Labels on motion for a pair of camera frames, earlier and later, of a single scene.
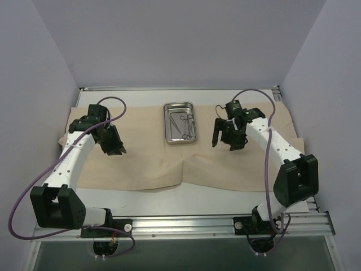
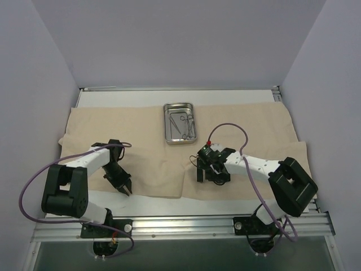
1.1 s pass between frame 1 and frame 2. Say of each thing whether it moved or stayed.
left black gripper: moved
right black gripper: moved
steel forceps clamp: stayed
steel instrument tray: stayed
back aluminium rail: stayed
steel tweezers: stayed
